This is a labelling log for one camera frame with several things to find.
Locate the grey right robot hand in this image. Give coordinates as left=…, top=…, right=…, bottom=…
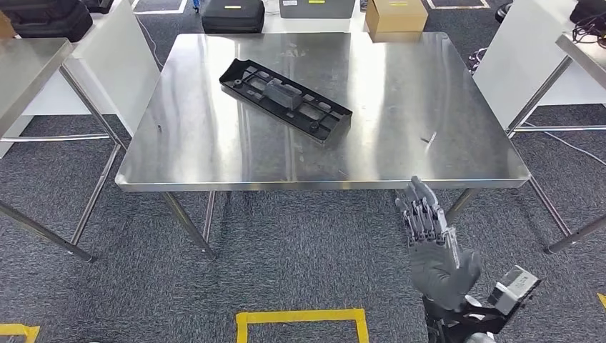
left=395, top=176, right=483, bottom=314

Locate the black plastic plate bracket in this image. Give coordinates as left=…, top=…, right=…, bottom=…
left=218, top=58, right=354, bottom=145

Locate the steel workbench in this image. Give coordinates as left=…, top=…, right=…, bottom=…
left=114, top=31, right=531, bottom=262

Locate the white panel board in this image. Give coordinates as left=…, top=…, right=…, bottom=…
left=473, top=0, right=606, bottom=129
left=0, top=0, right=162, bottom=159

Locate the brown cardboard box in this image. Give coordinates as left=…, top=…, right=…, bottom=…
left=364, top=0, right=429, bottom=35

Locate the black round object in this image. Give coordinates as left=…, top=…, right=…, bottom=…
left=495, top=2, right=514, bottom=24

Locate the silver grey laptop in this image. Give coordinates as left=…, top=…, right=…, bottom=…
left=278, top=0, right=357, bottom=20

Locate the black carrying case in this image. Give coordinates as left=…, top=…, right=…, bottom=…
left=201, top=0, right=266, bottom=35

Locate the black desktop device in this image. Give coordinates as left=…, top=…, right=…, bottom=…
left=81, top=0, right=116, bottom=14

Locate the steel table with laptop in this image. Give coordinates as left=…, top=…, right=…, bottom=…
left=0, top=37, right=128, bottom=264

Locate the dark fabric bag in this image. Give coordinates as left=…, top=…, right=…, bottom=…
left=0, top=0, right=94, bottom=44

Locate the brown cardboard piece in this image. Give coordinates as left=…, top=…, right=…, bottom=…
left=0, top=11, right=16, bottom=40

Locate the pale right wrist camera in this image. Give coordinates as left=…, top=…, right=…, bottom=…
left=461, top=264, right=542, bottom=332

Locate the white floor cable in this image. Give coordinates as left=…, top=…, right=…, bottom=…
left=522, top=121, right=606, bottom=166

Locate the black cable bundle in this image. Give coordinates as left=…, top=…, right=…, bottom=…
left=569, top=0, right=606, bottom=49

